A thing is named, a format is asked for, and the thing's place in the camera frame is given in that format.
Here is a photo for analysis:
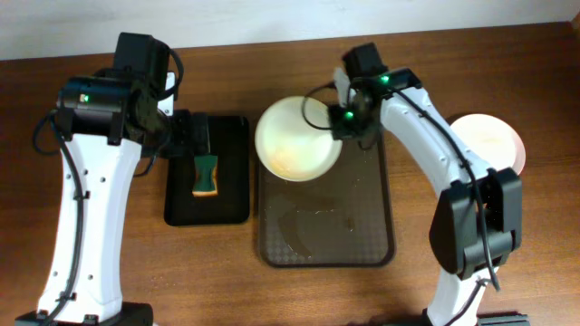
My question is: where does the green and yellow sponge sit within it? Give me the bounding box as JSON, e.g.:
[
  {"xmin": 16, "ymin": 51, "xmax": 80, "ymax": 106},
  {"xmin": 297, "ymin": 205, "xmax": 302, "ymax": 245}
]
[{"xmin": 192, "ymin": 155, "xmax": 218, "ymax": 197}]

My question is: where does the white plate with red stain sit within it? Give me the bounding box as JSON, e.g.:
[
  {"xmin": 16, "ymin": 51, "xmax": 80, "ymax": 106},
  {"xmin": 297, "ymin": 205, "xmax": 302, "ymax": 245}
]
[{"xmin": 450, "ymin": 113, "xmax": 527, "ymax": 175}]

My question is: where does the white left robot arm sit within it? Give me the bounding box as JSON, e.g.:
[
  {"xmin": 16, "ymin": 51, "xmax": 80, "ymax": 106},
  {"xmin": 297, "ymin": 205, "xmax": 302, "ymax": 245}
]
[{"xmin": 14, "ymin": 72, "xmax": 179, "ymax": 325}]

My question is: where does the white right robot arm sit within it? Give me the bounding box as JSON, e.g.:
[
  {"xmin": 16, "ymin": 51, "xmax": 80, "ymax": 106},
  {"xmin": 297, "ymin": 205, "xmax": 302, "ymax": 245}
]
[{"xmin": 330, "ymin": 67, "xmax": 530, "ymax": 326}]

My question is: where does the small black tray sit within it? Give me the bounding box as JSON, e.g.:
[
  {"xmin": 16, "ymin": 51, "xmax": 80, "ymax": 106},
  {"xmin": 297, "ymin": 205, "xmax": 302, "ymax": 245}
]
[{"xmin": 164, "ymin": 115, "xmax": 250, "ymax": 226}]

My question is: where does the brown checkered serving tray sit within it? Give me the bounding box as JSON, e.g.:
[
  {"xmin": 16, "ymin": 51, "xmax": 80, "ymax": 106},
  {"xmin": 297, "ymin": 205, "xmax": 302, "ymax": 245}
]
[{"xmin": 256, "ymin": 139, "xmax": 396, "ymax": 268}]

